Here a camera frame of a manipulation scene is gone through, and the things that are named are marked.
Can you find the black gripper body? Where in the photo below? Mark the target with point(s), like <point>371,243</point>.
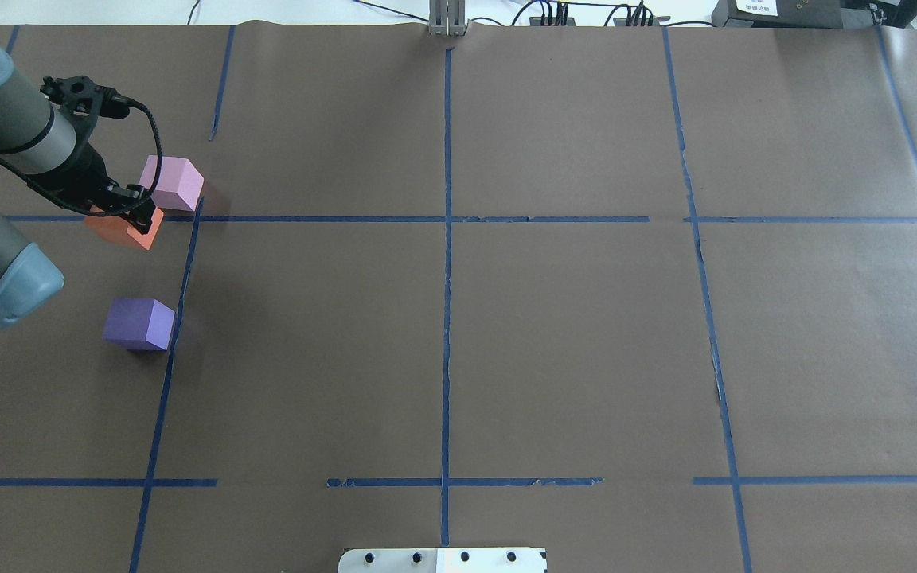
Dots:
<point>91,172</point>

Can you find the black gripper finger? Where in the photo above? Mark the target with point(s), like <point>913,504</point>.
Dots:
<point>129,194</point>
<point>142,221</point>

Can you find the orange foam cube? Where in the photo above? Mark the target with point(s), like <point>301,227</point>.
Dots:
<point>117,230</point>

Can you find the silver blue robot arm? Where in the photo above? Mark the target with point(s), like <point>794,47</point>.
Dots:
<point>45,146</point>

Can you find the light pink foam cube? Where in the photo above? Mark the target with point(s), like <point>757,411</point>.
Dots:
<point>179,185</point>

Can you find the dark purple foam cube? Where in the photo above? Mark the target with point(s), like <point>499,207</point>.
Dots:
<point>139,324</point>

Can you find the black power strip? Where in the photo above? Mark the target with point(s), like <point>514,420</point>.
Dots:
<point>607,16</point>

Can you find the black control box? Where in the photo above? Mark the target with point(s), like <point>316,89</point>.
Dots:
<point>813,14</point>

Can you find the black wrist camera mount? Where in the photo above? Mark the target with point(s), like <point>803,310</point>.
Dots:
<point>81,95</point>

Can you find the aluminium frame post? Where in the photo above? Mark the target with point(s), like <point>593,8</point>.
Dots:
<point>447,18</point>

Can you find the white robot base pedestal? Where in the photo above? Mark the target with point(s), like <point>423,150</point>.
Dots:
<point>473,559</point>

